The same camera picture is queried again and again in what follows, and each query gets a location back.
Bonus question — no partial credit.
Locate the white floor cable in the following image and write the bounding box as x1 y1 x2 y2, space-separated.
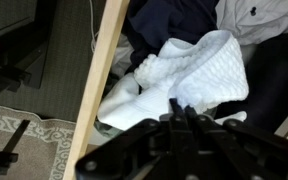
88 0 100 54

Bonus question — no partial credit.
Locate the dark navy folded garment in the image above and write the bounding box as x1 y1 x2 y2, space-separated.
127 0 220 68

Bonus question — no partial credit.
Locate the beige patterned rug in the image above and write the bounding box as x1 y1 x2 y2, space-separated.
0 106 77 180

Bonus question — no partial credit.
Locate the red handled clamp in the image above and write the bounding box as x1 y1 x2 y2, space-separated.
0 36 32 94
0 119 32 178

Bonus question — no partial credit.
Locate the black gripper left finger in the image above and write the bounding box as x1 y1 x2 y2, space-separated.
75 98 189 180

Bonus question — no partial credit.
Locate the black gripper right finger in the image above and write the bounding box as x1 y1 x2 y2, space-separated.
183 105 288 180

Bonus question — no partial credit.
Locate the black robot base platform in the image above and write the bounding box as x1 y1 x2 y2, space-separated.
0 0 57 99

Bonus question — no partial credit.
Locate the white waffle towel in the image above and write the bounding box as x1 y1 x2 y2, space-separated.
97 29 250 132

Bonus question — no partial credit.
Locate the black garment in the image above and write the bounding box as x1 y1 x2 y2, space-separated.
213 33 288 134

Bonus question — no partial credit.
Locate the large open wooden drawer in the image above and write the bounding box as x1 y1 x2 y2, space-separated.
62 0 288 180

